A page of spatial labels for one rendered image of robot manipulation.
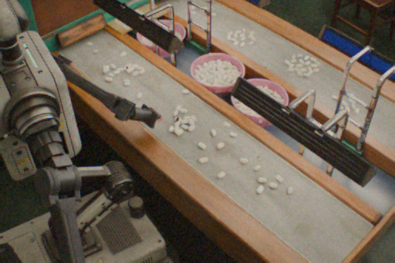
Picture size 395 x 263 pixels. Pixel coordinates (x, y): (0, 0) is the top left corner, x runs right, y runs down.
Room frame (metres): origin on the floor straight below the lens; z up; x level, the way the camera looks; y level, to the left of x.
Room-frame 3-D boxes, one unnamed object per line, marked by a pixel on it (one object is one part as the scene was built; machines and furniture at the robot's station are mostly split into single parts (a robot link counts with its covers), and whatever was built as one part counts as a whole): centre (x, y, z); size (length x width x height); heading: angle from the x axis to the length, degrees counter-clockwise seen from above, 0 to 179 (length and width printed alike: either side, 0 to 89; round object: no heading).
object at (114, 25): (2.38, 0.33, 0.77); 0.33 x 0.15 x 0.01; 132
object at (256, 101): (1.18, -0.36, 1.08); 0.62 x 0.08 x 0.07; 42
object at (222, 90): (1.88, -0.11, 0.72); 0.27 x 0.27 x 0.10
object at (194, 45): (2.22, -0.08, 0.90); 0.20 x 0.19 x 0.45; 42
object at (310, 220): (1.54, 0.04, 0.73); 1.81 x 0.30 x 0.02; 42
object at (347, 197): (1.65, -0.10, 0.71); 1.81 x 0.05 x 0.11; 42
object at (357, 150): (1.49, -0.73, 0.90); 0.20 x 0.19 x 0.45; 42
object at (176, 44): (1.90, 0.28, 1.08); 0.62 x 0.08 x 0.07; 42
